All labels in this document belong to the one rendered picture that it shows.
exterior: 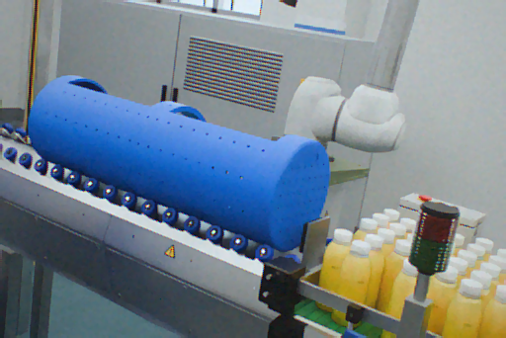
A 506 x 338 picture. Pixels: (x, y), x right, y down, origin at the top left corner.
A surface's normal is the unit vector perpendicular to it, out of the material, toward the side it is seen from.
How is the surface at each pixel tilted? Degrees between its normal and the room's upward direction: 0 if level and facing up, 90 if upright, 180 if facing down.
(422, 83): 90
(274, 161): 49
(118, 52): 90
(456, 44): 90
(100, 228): 70
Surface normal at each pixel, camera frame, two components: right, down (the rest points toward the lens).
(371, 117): -0.24, 0.09
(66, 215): -0.48, -0.22
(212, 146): -0.35, -0.50
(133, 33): -0.59, 0.10
